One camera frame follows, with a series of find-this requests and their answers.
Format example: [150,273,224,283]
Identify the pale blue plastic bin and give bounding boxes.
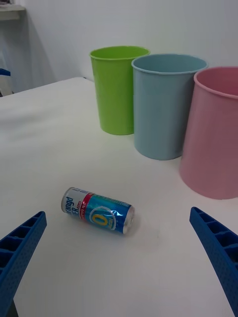
[131,53,208,160]

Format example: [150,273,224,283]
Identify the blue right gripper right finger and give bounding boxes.
[189,207,238,317]

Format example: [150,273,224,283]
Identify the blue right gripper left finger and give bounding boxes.
[0,211,48,317]

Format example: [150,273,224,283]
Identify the pink plastic bin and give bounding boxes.
[178,66,238,200]

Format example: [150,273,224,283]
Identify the green plastic bin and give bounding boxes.
[89,45,151,136]

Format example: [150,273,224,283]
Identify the blue and silver drink can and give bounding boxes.
[60,187,136,235]

